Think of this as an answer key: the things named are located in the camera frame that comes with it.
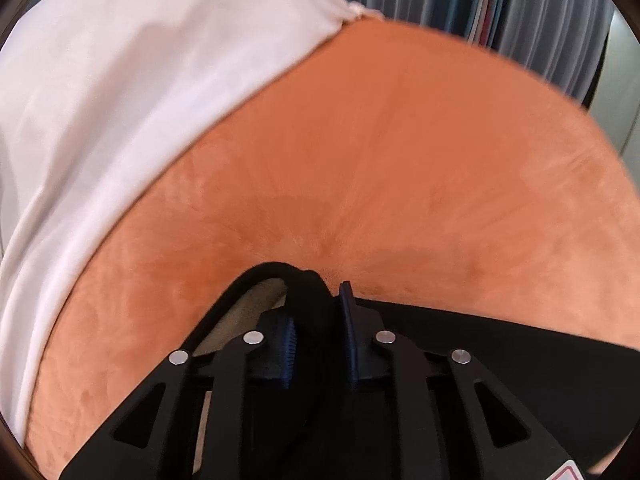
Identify grey pleated curtain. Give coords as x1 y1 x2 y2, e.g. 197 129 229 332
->
349 0 614 101

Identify white bed sheet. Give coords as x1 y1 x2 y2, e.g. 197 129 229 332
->
1 0 366 440

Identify orange plush bed blanket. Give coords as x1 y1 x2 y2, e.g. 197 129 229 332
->
26 20 639 479

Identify black pants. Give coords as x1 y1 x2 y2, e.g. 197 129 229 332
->
189 262 639 479

